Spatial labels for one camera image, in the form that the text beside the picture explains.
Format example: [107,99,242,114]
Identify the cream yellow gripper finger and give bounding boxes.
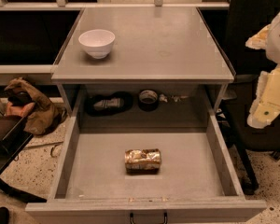
[247,64,280,129]

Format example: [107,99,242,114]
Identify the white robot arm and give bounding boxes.
[245,12,280,129]

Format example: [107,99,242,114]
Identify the grey counter cabinet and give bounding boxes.
[52,7,233,112]

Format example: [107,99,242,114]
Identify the grey open drawer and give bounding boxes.
[25,91,267,224]

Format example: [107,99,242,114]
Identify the dark office chair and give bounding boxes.
[221,0,280,194]

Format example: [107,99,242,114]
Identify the crumpled paper scraps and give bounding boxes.
[159,93,187,103]

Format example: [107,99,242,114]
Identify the black tape roll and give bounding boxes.
[138,90,159,112]

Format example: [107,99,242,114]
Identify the white ceramic bowl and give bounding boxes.
[78,29,116,59]

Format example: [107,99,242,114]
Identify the brown cloth bag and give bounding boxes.
[5,77,62,135]

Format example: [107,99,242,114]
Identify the black drawer handle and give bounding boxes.
[129,213,168,224]

